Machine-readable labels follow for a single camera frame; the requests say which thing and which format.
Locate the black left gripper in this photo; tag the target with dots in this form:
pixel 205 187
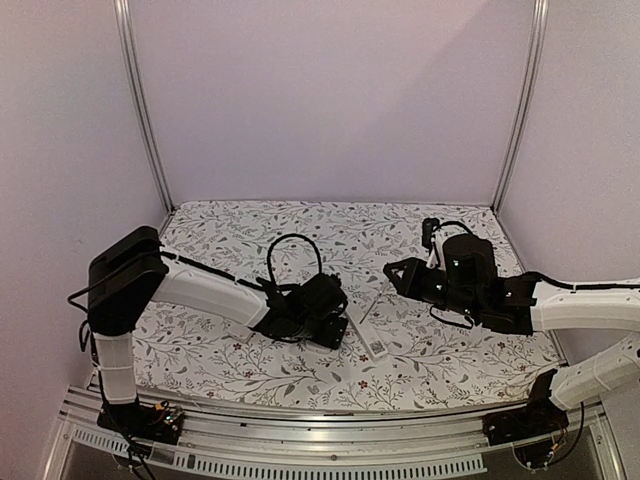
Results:
pixel 332 337

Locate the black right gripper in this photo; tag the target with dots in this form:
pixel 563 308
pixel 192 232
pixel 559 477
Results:
pixel 410 284

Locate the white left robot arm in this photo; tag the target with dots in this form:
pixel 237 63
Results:
pixel 136 271

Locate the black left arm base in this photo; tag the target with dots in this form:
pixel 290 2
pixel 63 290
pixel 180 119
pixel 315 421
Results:
pixel 161 422

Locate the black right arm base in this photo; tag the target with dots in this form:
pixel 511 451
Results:
pixel 538 417

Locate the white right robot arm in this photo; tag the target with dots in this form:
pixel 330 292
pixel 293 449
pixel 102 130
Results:
pixel 461 275

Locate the white remote with QR label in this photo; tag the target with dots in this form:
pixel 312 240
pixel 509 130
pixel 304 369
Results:
pixel 370 339

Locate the white remote with logo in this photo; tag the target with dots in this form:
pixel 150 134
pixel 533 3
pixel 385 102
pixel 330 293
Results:
pixel 239 333

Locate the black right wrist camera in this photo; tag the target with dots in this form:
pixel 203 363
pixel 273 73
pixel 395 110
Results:
pixel 429 227

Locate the aluminium front rail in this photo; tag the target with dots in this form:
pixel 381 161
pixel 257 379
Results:
pixel 222 440

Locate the aluminium back right frame post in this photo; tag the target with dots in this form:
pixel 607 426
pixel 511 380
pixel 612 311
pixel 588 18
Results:
pixel 525 98

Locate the aluminium frame post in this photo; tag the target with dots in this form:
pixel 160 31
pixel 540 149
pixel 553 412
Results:
pixel 525 98
pixel 126 34

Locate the aluminium back left frame post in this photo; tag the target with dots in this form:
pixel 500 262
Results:
pixel 126 34

